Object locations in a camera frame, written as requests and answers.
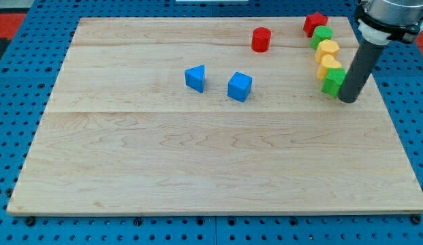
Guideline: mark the yellow hexagon block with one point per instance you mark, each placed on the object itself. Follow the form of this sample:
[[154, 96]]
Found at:
[[325, 47]]

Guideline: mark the red cylinder block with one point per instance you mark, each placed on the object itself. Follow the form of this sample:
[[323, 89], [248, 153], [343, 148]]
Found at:
[[261, 39]]

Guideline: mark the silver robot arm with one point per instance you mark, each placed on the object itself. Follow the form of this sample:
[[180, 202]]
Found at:
[[383, 21]]

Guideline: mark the green cylinder block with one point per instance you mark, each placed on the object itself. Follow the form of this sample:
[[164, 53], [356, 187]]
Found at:
[[320, 33]]

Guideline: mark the green pentagon block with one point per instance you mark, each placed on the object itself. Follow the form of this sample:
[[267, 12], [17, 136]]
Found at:
[[333, 81]]

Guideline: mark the light wooden board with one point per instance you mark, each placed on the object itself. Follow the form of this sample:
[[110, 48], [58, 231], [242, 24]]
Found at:
[[123, 135]]

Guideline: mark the blue triangle block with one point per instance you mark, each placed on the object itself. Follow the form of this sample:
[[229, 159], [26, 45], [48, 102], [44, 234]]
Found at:
[[195, 78]]

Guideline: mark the red star block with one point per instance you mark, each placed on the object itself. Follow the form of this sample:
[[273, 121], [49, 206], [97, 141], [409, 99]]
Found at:
[[312, 21]]

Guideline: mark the blue cube block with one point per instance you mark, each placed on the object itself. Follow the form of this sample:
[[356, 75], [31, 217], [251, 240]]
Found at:
[[239, 86]]

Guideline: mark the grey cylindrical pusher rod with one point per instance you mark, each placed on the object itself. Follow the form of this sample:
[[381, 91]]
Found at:
[[359, 71]]

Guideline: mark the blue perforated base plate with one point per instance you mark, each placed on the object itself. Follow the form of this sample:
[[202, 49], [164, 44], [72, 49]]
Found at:
[[28, 70]]

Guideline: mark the yellow heart block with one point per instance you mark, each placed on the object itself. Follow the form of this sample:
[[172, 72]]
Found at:
[[325, 63]]

